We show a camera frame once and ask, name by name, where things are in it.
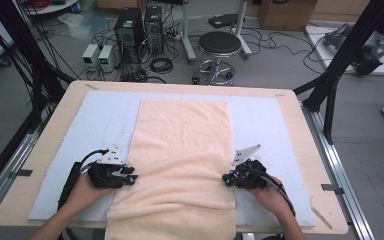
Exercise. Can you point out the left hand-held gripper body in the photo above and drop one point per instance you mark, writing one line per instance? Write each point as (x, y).
(105, 175)

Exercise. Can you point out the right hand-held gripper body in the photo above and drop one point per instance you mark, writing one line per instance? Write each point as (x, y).
(250, 175)

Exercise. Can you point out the cream terry towel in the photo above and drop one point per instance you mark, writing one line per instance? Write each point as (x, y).
(180, 140)

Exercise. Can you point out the person's left hand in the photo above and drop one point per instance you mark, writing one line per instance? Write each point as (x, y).
(83, 195)

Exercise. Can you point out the person's right hand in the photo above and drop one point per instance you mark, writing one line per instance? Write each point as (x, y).
(273, 198)

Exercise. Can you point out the white grid mat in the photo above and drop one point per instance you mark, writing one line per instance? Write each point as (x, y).
(263, 126)

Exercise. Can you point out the thin wooden strip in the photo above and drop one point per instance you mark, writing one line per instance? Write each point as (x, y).
(321, 217)

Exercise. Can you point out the white power supply box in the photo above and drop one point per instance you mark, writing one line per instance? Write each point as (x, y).
(107, 58)
(90, 56)

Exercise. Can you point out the black round stool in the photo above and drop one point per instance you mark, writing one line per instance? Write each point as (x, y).
(219, 43)

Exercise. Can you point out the large black computer tower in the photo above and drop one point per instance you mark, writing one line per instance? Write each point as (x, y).
(129, 33)

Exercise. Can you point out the white desk leg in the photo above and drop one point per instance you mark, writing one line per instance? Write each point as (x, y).
(187, 33)
(241, 30)

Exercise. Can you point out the slim black computer tower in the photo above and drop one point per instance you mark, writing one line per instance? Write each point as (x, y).
(153, 28)

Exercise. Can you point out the clear plastic bag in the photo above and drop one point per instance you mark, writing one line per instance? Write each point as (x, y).
(78, 25)

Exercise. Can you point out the flat black floor device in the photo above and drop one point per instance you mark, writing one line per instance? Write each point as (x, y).
(225, 20)

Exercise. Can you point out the brown cardboard box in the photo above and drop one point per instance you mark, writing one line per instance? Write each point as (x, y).
(286, 15)

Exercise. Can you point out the grey machine on board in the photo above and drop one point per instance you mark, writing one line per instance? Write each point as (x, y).
(366, 50)

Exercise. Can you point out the round white table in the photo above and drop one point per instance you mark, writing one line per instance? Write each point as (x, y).
(53, 7)

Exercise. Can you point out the aluminium table rail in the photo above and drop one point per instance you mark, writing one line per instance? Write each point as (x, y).
(340, 173)
(3, 176)

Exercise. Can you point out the black metal frame strut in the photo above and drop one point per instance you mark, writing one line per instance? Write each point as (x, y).
(343, 56)

